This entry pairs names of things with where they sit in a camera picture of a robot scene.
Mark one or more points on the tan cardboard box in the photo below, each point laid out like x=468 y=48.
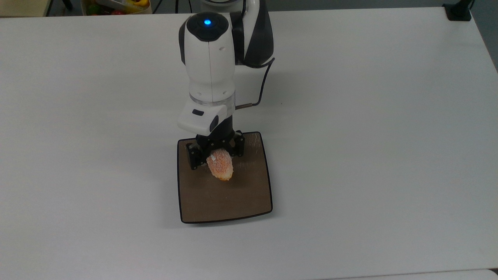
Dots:
x=23 y=7

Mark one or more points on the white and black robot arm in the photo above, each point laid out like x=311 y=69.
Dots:
x=210 y=66

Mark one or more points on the black clamp camera stand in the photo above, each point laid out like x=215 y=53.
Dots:
x=459 y=11

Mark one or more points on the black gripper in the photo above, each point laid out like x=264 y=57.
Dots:
x=218 y=136

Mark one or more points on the sugared orange bread roll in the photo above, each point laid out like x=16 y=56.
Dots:
x=220 y=165

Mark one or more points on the box of colourful toy food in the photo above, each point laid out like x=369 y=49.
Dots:
x=116 y=7

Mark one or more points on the square brown ceramic plate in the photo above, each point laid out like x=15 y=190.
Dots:
x=225 y=198

